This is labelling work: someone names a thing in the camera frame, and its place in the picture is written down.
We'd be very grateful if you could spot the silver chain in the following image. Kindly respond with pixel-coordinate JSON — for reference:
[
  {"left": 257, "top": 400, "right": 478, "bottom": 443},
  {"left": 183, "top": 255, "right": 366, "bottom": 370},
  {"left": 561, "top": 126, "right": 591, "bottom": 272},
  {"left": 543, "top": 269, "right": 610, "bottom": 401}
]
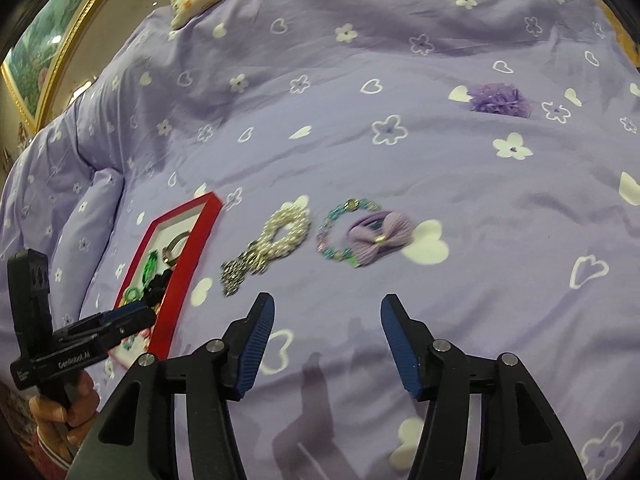
[{"left": 220, "top": 252, "right": 271, "bottom": 300}]

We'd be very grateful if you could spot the black scrunchie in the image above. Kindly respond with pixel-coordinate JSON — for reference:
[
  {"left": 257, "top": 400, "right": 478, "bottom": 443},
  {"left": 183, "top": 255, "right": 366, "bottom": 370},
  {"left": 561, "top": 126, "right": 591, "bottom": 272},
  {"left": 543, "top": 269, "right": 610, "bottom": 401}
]
[{"left": 142, "top": 267, "right": 176, "bottom": 306}]

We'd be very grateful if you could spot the purple flower hair accessory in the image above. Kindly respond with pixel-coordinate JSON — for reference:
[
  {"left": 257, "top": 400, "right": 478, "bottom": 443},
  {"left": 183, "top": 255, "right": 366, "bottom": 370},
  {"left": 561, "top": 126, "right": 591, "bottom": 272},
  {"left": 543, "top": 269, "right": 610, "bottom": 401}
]
[{"left": 467, "top": 82, "right": 535, "bottom": 120}]

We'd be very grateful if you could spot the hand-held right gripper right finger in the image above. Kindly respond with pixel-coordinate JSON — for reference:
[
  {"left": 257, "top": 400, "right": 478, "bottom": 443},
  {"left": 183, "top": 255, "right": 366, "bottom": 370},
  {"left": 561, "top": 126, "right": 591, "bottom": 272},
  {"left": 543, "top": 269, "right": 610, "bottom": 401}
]
[{"left": 380, "top": 294, "right": 588, "bottom": 480}]

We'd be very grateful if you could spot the purple bow hair tie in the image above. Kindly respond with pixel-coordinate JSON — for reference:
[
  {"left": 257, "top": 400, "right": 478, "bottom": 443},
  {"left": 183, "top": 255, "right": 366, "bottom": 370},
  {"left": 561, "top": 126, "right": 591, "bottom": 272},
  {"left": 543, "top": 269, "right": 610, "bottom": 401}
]
[{"left": 345, "top": 210, "right": 417, "bottom": 267}]

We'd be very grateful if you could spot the thin pastel bead bracelet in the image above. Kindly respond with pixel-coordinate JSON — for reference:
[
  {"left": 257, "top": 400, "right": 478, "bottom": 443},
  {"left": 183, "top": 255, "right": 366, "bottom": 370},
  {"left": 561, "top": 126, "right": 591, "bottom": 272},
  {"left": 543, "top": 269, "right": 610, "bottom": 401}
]
[{"left": 316, "top": 199, "right": 383, "bottom": 268}]

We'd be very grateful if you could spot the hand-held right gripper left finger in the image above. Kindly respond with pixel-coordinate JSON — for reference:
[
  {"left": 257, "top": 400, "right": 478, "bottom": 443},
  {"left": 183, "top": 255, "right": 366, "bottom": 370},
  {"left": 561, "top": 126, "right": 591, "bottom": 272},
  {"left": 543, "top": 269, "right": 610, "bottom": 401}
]
[{"left": 65, "top": 291, "right": 276, "bottom": 480}]

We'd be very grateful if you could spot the person's left hand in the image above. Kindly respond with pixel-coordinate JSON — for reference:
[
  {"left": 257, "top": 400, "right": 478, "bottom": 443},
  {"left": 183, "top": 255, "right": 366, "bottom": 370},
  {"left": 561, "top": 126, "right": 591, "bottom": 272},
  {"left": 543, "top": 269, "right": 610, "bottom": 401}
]
[{"left": 30, "top": 370, "right": 101, "bottom": 456}]

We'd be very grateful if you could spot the gold framed picture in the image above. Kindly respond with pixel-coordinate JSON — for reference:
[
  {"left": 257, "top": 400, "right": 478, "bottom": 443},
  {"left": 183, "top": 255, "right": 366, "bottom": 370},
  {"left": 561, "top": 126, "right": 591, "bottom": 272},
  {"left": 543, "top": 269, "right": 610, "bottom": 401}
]
[{"left": 0, "top": 0, "right": 146, "bottom": 133}]

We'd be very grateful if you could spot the orange bed sheet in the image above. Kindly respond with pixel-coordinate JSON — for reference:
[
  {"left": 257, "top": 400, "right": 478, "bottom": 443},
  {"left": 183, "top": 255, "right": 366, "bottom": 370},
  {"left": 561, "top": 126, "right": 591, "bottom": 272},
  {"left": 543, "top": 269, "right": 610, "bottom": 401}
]
[{"left": 607, "top": 5, "right": 640, "bottom": 68}]

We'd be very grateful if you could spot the white pearl bracelet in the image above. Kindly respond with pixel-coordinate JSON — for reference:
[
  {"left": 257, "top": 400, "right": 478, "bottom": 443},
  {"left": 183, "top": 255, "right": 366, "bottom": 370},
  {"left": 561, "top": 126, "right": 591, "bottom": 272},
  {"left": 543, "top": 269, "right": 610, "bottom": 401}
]
[{"left": 245, "top": 199, "right": 312, "bottom": 273}]

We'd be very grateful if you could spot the colourful chunky bead bracelet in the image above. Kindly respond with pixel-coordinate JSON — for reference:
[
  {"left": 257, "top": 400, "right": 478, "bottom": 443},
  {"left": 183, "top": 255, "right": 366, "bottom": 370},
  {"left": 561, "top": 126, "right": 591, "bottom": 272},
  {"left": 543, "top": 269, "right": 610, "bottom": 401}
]
[{"left": 112, "top": 330, "right": 151, "bottom": 356}]

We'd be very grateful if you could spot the green braided bracelet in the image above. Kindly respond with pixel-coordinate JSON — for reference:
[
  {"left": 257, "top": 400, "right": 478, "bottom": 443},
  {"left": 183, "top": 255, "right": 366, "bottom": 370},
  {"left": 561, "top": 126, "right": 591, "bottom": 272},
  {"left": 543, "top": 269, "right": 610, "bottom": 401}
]
[{"left": 141, "top": 252, "right": 161, "bottom": 286}]

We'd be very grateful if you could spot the purple floral blanket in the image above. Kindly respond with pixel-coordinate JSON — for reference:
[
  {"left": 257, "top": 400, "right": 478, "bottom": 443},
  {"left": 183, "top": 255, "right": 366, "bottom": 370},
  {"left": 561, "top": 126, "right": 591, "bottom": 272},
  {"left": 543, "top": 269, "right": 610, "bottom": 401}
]
[{"left": 0, "top": 0, "right": 640, "bottom": 480}]

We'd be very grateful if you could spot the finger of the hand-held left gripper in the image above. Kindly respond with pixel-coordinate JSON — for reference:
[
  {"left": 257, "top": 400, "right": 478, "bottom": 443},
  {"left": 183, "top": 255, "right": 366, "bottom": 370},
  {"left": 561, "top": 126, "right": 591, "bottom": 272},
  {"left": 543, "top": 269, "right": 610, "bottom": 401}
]
[
  {"left": 65, "top": 312, "right": 158, "bottom": 351},
  {"left": 52, "top": 307, "right": 156, "bottom": 341}
]

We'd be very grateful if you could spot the red shallow box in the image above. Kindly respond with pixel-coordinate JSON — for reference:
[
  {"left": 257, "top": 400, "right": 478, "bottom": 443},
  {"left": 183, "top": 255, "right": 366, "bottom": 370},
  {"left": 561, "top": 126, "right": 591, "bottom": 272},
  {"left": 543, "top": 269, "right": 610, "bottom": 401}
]
[{"left": 107, "top": 191, "right": 223, "bottom": 361}]

